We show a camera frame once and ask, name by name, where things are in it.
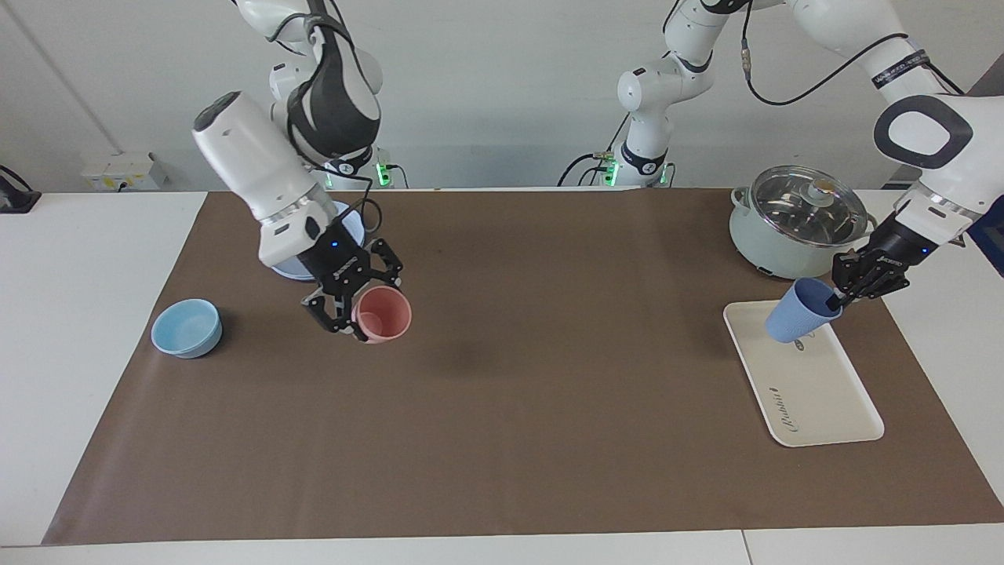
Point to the white power strip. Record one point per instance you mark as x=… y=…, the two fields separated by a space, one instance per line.
x=118 y=169

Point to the blue plastic cup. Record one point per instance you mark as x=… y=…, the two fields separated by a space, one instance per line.
x=792 y=318

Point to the pink plastic cup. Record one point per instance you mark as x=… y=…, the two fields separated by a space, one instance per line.
x=384 y=318

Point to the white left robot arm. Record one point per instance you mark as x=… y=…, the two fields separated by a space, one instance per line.
x=918 y=137

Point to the brown table mat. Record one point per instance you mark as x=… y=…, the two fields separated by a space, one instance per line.
x=510 y=392

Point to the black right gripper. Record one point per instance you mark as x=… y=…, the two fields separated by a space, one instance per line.
x=337 y=263

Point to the blue crate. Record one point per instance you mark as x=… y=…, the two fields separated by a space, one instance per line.
x=992 y=243

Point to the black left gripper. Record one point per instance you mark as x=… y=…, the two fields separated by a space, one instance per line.
x=898 y=247

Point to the cream rectangular tray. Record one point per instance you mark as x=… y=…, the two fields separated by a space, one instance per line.
x=816 y=392

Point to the black clamp mount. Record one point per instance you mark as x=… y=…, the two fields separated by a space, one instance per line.
x=16 y=196

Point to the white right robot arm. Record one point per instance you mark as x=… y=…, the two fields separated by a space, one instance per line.
x=259 y=165

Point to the lavender blue plate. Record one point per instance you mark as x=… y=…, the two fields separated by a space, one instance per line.
x=351 y=216

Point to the pale green cooking pot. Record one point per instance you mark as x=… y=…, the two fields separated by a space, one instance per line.
x=773 y=255

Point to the light blue bowl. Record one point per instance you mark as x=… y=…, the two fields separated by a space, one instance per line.
x=187 y=329

